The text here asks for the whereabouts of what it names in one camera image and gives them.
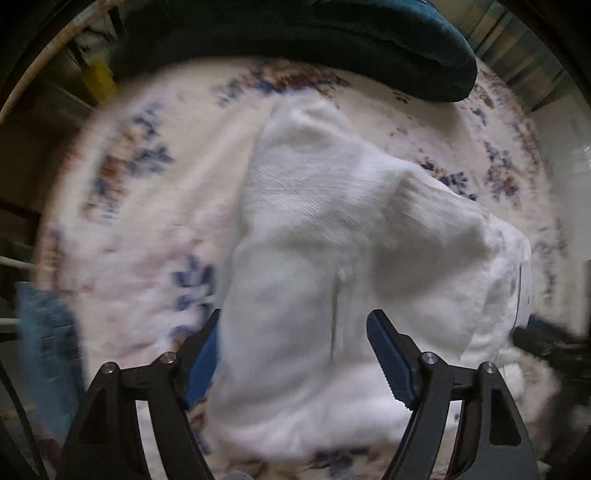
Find teal folded quilt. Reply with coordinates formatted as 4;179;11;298
113;1;478;102

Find blue jeans garment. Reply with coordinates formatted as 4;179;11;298
16;282;86;442

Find floral bed blanket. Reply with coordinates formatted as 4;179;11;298
34;55;571;480

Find green striped curtain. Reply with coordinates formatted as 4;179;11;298
460;1;567;110

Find white headboard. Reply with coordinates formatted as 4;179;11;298
532;94;590;334

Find white pants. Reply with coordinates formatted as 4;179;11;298
205;95;531;460

